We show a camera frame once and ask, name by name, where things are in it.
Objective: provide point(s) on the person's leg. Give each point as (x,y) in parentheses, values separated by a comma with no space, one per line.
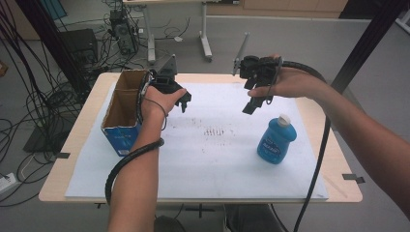
(248,219)

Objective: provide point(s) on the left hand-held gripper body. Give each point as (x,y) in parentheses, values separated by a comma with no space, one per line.
(165,79)

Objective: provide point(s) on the black computer tower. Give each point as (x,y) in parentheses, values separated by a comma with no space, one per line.
(123,30)

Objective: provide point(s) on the black metal post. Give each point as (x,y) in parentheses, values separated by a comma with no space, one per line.
(48,35)
(364,45)

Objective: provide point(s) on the white power strip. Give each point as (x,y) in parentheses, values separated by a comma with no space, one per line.
(6,182)

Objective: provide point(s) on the person's dark shoe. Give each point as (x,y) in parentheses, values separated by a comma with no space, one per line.
(168,225)

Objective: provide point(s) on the light wooden table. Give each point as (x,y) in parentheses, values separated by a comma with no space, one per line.
(335,161)

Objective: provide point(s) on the person's right hand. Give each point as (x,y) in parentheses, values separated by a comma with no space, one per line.
(291,85)

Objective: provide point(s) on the person's left hand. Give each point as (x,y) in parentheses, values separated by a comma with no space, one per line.
(159,104)

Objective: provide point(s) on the white desk frame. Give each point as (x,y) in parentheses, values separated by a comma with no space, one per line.
(204,35)

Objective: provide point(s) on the wooden cabinet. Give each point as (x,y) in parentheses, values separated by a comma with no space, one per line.
(283,8)

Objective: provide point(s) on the blue plastic bottle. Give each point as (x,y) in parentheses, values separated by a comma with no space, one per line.
(277,141)

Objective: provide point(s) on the white foam mat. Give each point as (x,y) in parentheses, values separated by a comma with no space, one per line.
(209,161)

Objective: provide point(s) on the black floor plate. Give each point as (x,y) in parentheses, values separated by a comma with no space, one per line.
(42,138)

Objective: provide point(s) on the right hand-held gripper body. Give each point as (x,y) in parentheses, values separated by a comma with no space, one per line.
(261,71)

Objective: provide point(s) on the black box on floor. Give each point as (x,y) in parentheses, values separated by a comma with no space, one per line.
(80,43)

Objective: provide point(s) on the black tape piece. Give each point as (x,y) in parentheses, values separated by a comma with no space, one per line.
(63,155)
(353,178)

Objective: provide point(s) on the blue cardboard box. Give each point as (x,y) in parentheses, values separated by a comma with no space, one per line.
(124,111)

